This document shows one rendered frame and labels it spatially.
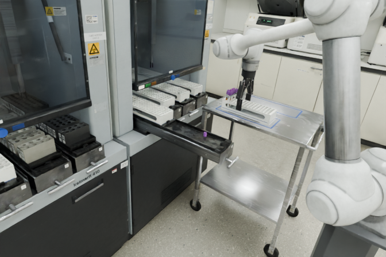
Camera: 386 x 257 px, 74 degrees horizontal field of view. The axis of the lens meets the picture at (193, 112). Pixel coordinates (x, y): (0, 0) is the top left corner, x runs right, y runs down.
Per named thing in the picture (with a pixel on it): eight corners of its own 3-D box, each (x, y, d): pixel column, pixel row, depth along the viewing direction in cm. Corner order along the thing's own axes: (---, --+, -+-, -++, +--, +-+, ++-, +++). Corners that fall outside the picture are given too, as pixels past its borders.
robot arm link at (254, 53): (251, 55, 141) (232, 57, 135) (256, 26, 135) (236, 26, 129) (265, 61, 133) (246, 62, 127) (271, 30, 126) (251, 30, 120)
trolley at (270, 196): (188, 207, 186) (197, 105, 152) (220, 177, 221) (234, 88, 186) (277, 264, 152) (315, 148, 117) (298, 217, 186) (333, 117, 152)
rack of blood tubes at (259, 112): (220, 108, 150) (222, 99, 148) (228, 104, 158) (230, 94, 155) (268, 125, 135) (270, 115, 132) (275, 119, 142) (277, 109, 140)
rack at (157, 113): (120, 110, 142) (120, 100, 140) (134, 105, 150) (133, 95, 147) (161, 127, 128) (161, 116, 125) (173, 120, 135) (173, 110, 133)
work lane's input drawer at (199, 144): (114, 120, 145) (113, 105, 142) (132, 112, 156) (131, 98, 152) (227, 172, 110) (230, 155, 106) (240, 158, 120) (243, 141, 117)
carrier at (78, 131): (88, 135, 113) (86, 123, 110) (91, 136, 112) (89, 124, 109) (62, 145, 104) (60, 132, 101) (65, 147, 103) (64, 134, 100)
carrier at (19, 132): (36, 137, 108) (33, 125, 105) (39, 139, 107) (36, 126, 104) (5, 148, 99) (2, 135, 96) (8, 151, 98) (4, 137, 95)
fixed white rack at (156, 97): (127, 97, 159) (127, 88, 157) (139, 93, 167) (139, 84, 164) (163, 111, 145) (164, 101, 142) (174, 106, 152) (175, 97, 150)
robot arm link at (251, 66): (262, 59, 136) (260, 70, 138) (247, 56, 141) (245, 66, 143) (255, 62, 129) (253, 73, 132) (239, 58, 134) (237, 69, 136)
